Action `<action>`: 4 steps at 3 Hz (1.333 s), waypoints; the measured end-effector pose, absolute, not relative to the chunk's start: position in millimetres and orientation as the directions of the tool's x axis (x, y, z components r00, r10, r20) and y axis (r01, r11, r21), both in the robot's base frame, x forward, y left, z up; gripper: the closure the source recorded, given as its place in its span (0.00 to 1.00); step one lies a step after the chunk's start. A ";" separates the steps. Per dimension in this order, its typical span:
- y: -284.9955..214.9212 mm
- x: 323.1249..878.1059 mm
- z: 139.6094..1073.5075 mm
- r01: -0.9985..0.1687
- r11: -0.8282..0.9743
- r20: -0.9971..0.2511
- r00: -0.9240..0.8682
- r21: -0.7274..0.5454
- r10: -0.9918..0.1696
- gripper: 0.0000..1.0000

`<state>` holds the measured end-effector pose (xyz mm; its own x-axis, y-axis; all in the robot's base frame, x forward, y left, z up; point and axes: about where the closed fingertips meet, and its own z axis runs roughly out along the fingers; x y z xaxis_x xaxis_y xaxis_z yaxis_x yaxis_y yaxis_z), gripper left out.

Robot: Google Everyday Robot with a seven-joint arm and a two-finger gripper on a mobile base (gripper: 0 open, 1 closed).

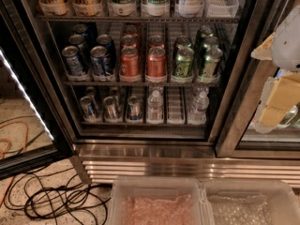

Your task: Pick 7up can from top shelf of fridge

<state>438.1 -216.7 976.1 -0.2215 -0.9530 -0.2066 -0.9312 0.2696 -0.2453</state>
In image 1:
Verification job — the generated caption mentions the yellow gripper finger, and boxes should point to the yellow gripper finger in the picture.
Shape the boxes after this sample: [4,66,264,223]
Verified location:
[258,72,300,128]
[251,33,275,60]

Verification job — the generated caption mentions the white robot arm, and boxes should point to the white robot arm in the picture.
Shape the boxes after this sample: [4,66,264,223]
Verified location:
[251,6,300,133]

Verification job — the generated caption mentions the green can behind glass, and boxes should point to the green can behind glass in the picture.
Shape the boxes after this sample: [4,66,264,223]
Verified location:
[277,106,298,128]

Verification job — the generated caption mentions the green can front right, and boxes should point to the green can front right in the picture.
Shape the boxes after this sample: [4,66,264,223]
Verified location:
[197,47,223,83]

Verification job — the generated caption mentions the green can middle right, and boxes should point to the green can middle right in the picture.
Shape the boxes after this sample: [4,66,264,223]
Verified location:
[198,37,219,63]

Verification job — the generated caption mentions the closed fridge right door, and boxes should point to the closed fridge right door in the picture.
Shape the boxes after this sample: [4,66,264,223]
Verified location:
[216,0,300,159]

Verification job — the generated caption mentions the green can back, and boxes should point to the green can back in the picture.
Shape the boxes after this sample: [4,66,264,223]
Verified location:
[194,25,214,51]

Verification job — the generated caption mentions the empty white shelf tray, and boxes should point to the empty white shelf tray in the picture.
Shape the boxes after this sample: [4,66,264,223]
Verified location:
[204,0,239,18]

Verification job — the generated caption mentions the green can middle left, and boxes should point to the green can middle left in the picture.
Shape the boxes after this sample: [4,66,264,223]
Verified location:
[172,36,192,58]

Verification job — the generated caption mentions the green can front left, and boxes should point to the green can front left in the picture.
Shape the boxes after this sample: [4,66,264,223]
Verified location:
[172,47,194,83]

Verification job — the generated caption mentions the orange can front right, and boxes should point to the orange can front right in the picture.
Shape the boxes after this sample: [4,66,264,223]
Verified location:
[145,46,167,83]

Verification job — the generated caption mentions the orange can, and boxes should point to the orange can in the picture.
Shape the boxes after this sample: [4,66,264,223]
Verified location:
[121,35,138,48]
[145,46,167,83]
[123,24,139,38]
[119,46,141,83]
[148,35,165,48]

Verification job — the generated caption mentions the orange can middle right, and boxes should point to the orange can middle right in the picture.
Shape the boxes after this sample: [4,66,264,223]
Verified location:
[148,35,165,48]

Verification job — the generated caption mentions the stainless steel fridge body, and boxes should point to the stainless steel fridge body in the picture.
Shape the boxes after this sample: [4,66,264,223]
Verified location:
[26,0,300,188]

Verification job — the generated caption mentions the orange can front left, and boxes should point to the orange can front left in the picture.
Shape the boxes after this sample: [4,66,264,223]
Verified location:
[119,46,141,83]

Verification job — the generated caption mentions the orange can back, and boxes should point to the orange can back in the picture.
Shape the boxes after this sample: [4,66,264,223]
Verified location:
[123,24,139,38]

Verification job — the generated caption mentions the orange can middle left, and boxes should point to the orange can middle left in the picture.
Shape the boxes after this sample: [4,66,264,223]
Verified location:
[121,35,138,48]

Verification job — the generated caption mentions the slim can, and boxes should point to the slim can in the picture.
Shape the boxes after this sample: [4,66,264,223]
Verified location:
[103,97,121,122]
[80,96,101,123]
[127,96,143,123]

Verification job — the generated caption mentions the blue can back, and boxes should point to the blue can back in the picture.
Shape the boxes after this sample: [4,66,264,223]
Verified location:
[73,23,92,44]

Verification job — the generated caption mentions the slim can bottom left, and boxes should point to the slim can bottom left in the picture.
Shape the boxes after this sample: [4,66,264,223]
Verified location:
[80,96,101,123]

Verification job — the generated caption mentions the blue can middle left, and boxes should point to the blue can middle left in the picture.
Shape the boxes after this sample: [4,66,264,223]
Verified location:
[68,34,90,63]

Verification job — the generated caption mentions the blue can front left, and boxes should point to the blue can front left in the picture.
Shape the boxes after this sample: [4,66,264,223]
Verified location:
[62,46,88,82]

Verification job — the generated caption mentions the open fridge glass door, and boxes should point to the open fridge glass door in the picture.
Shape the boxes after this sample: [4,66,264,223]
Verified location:
[0,0,72,179]

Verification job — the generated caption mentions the water bottle right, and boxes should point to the water bottle right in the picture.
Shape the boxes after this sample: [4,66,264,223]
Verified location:
[187,91,209,125]

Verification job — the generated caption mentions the water bottle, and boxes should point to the water bottle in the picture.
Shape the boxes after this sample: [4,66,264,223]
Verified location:
[146,90,163,124]
[187,91,209,125]

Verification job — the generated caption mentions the clear bin with bubble wrap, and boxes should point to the clear bin with bubble wrap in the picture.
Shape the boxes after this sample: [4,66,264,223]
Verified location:
[202,179,300,225]

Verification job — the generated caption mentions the water bottle left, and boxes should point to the water bottle left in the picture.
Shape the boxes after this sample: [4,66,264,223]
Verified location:
[146,90,163,124]

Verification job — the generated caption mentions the clear bin with pink wrap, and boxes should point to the clear bin with pink wrap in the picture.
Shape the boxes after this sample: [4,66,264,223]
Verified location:
[107,176,204,225]

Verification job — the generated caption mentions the black cable on floor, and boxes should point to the black cable on floor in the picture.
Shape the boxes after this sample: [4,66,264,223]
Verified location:
[3,161,112,225]

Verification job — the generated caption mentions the orange cable on floor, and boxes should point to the orange cable on floor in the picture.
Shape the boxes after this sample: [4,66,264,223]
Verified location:
[0,119,30,206]

